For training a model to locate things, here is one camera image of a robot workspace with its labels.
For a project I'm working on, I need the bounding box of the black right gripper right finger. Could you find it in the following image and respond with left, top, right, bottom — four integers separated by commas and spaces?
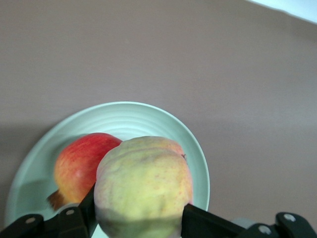
182, 204, 317, 238

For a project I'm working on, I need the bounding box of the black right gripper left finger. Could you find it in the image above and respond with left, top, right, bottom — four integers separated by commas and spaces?
0, 182, 97, 238

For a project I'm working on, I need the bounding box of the green plate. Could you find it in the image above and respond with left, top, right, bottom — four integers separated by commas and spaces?
4, 101, 211, 238

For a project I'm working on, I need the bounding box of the brown table cloth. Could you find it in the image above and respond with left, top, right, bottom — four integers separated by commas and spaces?
0, 0, 317, 238

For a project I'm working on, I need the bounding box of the red apple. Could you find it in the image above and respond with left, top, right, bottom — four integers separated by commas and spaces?
47, 132, 123, 212

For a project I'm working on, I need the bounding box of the yellow-green peach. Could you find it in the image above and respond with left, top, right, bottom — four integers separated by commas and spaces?
95, 135, 194, 238

